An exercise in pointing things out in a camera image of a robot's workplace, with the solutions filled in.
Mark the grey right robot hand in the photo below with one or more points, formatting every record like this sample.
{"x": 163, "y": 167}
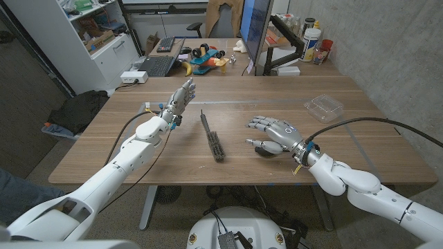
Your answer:
{"x": 285, "y": 135}

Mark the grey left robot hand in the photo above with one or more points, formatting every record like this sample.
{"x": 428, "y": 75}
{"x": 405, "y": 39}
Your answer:
{"x": 180, "y": 100}

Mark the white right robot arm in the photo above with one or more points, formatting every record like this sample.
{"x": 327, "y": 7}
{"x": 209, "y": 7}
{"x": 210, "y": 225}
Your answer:
{"x": 363, "y": 181}

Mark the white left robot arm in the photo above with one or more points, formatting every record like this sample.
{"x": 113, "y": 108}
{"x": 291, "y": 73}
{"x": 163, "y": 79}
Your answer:
{"x": 131, "y": 159}

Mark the black rubber air blower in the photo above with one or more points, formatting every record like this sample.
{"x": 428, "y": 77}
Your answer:
{"x": 262, "y": 152}

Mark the clear plastic clamshell container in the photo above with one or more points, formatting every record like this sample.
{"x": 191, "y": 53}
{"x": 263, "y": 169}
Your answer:
{"x": 325, "y": 108}

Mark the yellow banana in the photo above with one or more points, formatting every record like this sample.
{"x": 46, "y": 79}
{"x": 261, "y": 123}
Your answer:
{"x": 188, "y": 69}

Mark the dark laptop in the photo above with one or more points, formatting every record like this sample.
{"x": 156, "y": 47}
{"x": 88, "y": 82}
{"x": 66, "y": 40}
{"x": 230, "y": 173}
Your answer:
{"x": 159, "y": 65}

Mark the orange teal toy airplane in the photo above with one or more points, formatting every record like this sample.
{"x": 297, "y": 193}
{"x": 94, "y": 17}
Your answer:
{"x": 207, "y": 61}

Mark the black computer mouse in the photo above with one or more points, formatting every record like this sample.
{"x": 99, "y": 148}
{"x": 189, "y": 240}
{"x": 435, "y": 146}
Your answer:
{"x": 186, "y": 50}

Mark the white power strip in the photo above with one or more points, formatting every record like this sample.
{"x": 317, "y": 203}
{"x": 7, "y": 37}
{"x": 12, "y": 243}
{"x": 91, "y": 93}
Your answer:
{"x": 133, "y": 76}

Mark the black keyboard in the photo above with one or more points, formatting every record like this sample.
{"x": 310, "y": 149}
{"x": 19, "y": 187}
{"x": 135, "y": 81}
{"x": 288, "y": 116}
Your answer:
{"x": 166, "y": 44}

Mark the small white box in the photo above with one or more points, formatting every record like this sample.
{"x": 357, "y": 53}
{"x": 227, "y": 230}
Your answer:
{"x": 288, "y": 71}

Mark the plain cardboard box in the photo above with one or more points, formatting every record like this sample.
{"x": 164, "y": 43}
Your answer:
{"x": 151, "y": 42}

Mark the small metal object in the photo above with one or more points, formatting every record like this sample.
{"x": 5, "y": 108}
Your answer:
{"x": 232, "y": 59}

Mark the wooden back desk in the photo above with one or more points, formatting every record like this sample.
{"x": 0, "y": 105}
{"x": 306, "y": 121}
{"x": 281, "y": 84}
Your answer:
{"x": 311, "y": 69}

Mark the black office chair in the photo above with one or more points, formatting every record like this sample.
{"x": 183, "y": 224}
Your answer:
{"x": 195, "y": 27}

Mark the paper sticky note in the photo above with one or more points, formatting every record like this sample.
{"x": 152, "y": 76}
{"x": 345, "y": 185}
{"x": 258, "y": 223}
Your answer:
{"x": 250, "y": 67}

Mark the grey table leg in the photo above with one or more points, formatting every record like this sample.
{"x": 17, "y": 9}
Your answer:
{"x": 148, "y": 207}
{"x": 323, "y": 211}

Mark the glass jar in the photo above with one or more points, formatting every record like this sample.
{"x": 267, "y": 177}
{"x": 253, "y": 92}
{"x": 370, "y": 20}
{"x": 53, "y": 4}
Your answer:
{"x": 320, "y": 57}

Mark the brown jacket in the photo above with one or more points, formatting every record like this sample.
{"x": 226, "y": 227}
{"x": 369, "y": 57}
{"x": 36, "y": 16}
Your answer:
{"x": 214, "y": 17}

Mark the white round canister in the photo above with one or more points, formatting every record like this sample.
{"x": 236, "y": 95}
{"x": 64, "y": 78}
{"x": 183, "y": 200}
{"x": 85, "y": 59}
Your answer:
{"x": 309, "y": 45}

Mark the black round fan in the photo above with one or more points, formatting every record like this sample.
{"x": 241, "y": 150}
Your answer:
{"x": 167, "y": 194}

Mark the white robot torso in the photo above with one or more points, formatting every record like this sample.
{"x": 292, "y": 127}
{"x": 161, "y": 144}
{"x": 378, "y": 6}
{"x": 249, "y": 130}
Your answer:
{"x": 239, "y": 221}

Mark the red cup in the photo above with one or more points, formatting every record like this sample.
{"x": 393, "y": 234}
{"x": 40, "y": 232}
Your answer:
{"x": 327, "y": 45}

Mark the black bag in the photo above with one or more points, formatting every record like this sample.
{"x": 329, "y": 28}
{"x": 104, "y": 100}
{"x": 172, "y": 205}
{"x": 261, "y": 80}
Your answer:
{"x": 79, "y": 109}

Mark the cardboard box with print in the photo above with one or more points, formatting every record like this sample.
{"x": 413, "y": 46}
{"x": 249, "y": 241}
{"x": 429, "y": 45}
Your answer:
{"x": 98, "y": 39}

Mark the computer monitor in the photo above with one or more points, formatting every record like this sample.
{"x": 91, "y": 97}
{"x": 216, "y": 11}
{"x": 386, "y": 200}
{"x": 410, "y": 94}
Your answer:
{"x": 256, "y": 24}

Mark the dark bottle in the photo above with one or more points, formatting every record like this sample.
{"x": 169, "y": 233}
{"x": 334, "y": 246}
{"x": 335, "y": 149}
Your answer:
{"x": 308, "y": 23}

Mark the white shelf cabinet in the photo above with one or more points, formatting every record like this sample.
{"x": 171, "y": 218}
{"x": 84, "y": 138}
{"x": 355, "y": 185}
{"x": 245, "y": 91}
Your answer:
{"x": 55, "y": 45}

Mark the person leg in jeans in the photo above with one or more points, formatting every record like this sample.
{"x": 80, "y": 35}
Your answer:
{"x": 20, "y": 193}

